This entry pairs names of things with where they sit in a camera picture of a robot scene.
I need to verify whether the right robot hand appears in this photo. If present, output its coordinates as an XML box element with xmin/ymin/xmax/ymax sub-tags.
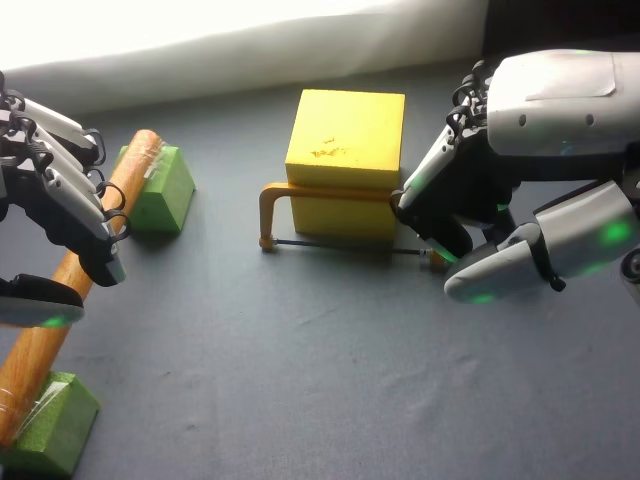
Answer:
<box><xmin>389</xmin><ymin>48</ymin><xmax>640</xmax><ymax>306</ymax></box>

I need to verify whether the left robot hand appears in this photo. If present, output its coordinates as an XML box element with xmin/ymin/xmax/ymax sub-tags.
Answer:
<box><xmin>0</xmin><ymin>69</ymin><xmax>132</xmax><ymax>329</ymax></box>

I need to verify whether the round wooden rod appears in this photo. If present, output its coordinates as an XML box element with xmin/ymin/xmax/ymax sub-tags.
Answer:
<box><xmin>0</xmin><ymin>128</ymin><xmax>166</xmax><ymax>449</ymax></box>

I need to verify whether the yellow frame hacksaw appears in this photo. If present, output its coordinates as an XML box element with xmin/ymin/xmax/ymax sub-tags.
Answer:
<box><xmin>258</xmin><ymin>182</ymin><xmax>451</xmax><ymax>275</ymax></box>

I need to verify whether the green foam block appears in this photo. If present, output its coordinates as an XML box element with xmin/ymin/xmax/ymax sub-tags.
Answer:
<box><xmin>0</xmin><ymin>370</ymin><xmax>101</xmax><ymax>477</ymax></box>
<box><xmin>113</xmin><ymin>142</ymin><xmax>197</xmax><ymax>235</ymax></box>

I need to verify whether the white backdrop sheet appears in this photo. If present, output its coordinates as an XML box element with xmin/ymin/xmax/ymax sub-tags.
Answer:
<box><xmin>0</xmin><ymin>0</ymin><xmax>490</xmax><ymax>126</ymax></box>

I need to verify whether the large yellow block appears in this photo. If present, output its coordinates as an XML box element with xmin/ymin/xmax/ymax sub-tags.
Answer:
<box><xmin>284</xmin><ymin>88</ymin><xmax>407</xmax><ymax>249</ymax></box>

